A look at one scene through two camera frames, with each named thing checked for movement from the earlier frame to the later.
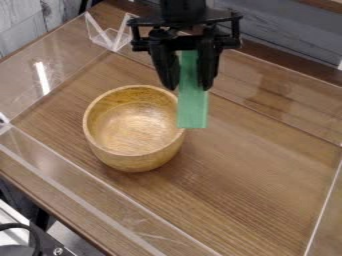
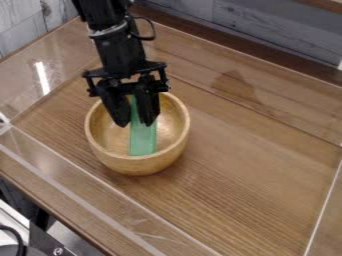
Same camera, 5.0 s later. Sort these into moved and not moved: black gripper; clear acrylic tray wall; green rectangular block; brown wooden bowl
Moved: green rectangular block; black gripper
Not moved: brown wooden bowl; clear acrylic tray wall
